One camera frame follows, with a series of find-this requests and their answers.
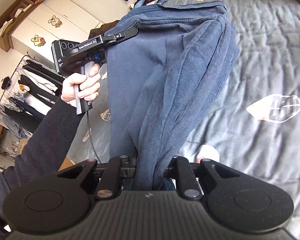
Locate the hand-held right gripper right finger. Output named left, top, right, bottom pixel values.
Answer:
left=165, top=156, right=238, bottom=200

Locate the cartoon mouse wall sticker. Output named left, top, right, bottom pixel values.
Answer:
left=31, top=35, right=46, bottom=47
left=48, top=15, right=63, bottom=28

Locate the navy t-shirt with yellow print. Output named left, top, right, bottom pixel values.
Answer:
left=106, top=0, right=240, bottom=190

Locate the person's left hand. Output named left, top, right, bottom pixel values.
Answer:
left=61, top=64, right=102, bottom=104

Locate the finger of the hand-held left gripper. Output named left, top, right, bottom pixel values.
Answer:
left=104, top=27, right=139, bottom=43

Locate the light blue printed garment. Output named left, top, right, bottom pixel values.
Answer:
left=134, top=0, right=169, bottom=12

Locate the person's left forearm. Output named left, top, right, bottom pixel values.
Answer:
left=0, top=97, right=82, bottom=230

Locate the black clothes rack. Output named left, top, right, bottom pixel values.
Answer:
left=0, top=55, right=65, bottom=135

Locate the row of hanging clothes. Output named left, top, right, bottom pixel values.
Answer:
left=0, top=57, right=65, bottom=140

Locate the brown hooded jacket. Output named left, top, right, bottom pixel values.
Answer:
left=89, top=21, right=120, bottom=39

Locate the white wardrobe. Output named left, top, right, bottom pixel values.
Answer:
left=11, top=0, right=102, bottom=58

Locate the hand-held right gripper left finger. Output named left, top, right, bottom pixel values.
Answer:
left=57, top=155, right=138, bottom=200

